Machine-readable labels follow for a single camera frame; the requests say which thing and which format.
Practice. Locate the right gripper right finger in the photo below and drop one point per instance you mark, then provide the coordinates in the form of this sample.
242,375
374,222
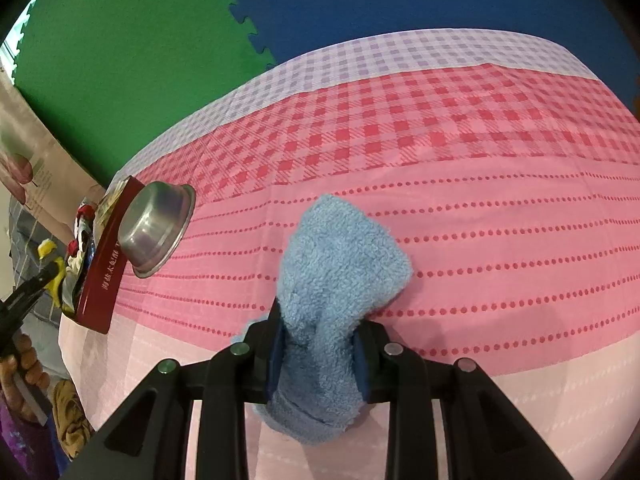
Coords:
366,362

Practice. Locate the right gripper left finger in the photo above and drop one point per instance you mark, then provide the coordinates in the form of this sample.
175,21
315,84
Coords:
273,344

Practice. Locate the light blue fluffy sock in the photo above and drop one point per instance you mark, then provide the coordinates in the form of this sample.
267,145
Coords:
339,266

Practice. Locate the red grey sock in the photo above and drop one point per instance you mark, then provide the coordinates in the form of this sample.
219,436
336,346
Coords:
78,247

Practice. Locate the person's left hand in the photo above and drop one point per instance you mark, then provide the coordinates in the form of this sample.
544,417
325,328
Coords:
24,382

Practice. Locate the steel bowl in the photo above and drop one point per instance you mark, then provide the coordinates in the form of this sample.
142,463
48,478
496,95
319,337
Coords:
153,225

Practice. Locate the red tin box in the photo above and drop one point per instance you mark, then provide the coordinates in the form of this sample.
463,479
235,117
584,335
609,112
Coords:
100,287

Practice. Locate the mustard yellow cloth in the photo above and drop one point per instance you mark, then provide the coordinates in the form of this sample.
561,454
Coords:
71,424

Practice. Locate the pink checkered tablecloth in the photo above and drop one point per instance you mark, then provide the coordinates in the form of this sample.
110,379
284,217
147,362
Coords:
504,167

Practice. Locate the floral beige curtain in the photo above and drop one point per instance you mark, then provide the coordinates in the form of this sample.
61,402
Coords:
37,170

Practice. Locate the green foam mat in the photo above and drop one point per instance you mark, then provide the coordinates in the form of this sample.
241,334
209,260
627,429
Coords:
107,77

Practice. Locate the blue foam mat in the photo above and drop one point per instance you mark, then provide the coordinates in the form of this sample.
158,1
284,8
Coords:
588,28

